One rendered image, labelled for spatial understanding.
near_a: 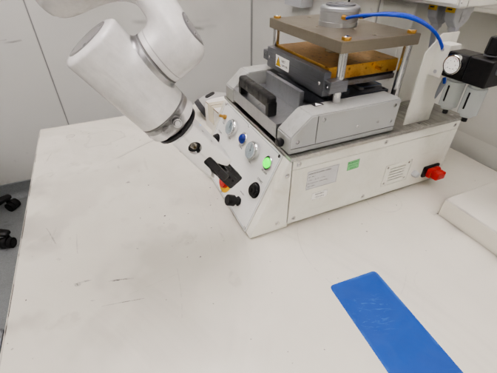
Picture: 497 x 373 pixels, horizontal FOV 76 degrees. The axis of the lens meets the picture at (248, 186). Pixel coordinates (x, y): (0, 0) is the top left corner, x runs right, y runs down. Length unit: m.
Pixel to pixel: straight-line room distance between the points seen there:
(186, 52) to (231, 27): 1.78
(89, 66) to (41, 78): 1.68
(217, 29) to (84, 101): 0.90
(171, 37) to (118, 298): 0.43
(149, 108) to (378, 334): 0.48
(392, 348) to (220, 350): 0.26
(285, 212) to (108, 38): 0.43
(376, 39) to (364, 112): 0.13
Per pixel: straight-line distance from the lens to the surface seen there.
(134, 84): 0.45
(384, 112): 0.70
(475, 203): 0.84
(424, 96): 0.78
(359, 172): 0.73
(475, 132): 1.14
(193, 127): 0.49
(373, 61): 0.71
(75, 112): 2.18
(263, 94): 0.65
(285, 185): 0.62
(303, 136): 0.59
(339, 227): 0.72
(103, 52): 0.44
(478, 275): 0.74
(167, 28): 0.44
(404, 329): 0.60
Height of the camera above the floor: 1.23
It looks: 36 degrees down
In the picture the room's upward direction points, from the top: straight up
